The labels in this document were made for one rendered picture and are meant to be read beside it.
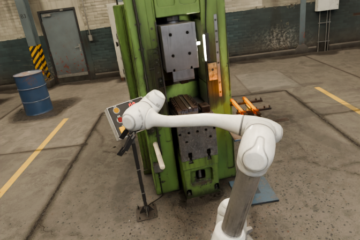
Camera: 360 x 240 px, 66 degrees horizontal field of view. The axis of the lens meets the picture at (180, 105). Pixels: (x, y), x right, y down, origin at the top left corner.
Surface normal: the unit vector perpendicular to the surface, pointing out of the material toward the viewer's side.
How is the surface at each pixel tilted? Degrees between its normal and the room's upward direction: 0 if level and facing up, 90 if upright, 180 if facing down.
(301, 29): 90
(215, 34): 90
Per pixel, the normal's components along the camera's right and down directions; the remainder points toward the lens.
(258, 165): -0.33, 0.27
